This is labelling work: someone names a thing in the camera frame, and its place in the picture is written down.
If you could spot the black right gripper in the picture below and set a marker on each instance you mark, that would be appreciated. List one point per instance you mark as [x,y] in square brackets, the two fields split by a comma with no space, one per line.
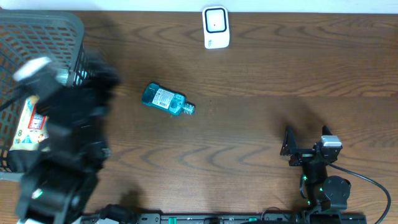
[290,147]

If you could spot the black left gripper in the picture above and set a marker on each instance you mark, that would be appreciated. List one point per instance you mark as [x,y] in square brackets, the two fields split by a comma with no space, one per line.
[102,79]

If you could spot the orange snack bag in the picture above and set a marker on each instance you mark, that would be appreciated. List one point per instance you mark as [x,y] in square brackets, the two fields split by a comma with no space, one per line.
[31,130]

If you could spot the teal mouthwash bottle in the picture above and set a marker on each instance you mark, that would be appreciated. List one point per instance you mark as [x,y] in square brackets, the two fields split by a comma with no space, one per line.
[167,100]

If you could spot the teal wet wipes pack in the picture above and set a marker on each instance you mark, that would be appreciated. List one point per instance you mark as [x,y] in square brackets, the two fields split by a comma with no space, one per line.
[70,78]

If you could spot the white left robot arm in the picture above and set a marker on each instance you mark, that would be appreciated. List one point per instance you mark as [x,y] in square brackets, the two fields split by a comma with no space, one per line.
[59,178]

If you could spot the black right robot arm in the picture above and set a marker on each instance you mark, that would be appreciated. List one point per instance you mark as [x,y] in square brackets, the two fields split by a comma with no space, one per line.
[325,193]

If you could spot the white barcode scanner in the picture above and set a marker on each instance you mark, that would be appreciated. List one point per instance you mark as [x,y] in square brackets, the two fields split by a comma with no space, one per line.
[216,27]

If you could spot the grey plastic basket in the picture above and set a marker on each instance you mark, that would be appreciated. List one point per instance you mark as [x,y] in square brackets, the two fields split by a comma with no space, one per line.
[26,35]

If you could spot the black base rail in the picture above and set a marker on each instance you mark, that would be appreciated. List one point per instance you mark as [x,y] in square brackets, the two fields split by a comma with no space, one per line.
[268,217]

